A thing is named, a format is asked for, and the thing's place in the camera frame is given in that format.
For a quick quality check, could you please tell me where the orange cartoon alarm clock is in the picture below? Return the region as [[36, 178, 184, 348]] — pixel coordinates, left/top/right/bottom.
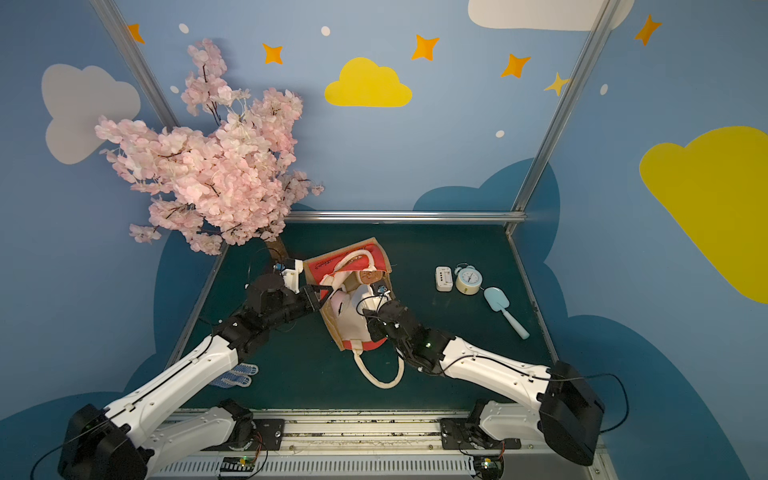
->
[[357, 270, 385, 285]]

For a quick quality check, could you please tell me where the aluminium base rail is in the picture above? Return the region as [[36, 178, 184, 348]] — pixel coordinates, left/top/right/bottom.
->
[[154, 410, 618, 479]]

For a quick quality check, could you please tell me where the light blue plastic spoon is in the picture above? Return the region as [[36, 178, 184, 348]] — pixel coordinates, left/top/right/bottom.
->
[[483, 287, 530, 340]]

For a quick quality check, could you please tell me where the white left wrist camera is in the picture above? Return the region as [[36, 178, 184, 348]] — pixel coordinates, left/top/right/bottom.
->
[[275, 258, 304, 294]]

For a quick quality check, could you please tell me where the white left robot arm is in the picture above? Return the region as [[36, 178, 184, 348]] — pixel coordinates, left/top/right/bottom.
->
[[57, 273, 334, 479]]

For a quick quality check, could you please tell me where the pink cherry blossom tree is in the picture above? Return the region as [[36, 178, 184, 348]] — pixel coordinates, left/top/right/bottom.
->
[[95, 39, 324, 256]]

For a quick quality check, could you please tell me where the red burlap canvas bag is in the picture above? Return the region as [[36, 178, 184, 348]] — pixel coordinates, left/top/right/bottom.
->
[[304, 237, 405, 390]]

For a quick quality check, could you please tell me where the pink round alarm clock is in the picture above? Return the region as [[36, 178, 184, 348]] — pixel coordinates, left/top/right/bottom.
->
[[330, 290, 350, 318]]

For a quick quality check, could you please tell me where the blue twin-bell alarm clock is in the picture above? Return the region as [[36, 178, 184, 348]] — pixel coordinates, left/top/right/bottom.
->
[[454, 263, 483, 296]]

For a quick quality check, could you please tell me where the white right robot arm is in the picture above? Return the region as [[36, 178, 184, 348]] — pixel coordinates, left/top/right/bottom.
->
[[357, 297, 605, 466]]

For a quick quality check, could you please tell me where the blue dotted work glove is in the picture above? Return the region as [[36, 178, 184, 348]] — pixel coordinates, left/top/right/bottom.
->
[[210, 363, 259, 389]]

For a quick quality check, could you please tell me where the white rectangular alarm clock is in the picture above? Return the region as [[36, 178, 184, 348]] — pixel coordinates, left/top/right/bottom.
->
[[435, 266, 454, 292]]

